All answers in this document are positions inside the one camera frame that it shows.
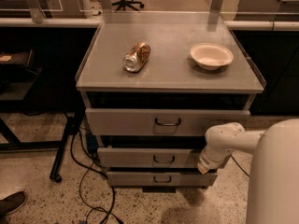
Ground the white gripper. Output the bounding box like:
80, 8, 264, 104
197, 147, 232, 175

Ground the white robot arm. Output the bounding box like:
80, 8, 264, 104
197, 119, 299, 224

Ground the grey drawer cabinet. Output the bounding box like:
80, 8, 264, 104
75, 11, 266, 147

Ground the grey top drawer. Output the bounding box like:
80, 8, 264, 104
86, 108, 249, 136

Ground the white paper bowl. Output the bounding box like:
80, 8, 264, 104
190, 43, 234, 71

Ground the crushed gold soda can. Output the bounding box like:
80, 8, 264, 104
123, 42, 150, 73

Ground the dark shoe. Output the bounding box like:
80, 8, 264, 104
0, 191, 27, 217

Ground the person leg with sneaker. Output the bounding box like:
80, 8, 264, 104
90, 0, 101, 16

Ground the black cable right floor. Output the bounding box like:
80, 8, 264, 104
231, 155, 250, 179

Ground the black cable floor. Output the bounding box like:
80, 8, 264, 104
231, 155, 250, 179
68, 126, 125, 224

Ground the black cable left floor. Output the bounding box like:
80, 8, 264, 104
68, 126, 125, 224

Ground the black side table frame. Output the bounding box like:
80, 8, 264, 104
0, 50, 84, 183

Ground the white horizontal rail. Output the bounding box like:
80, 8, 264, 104
0, 17, 102, 28

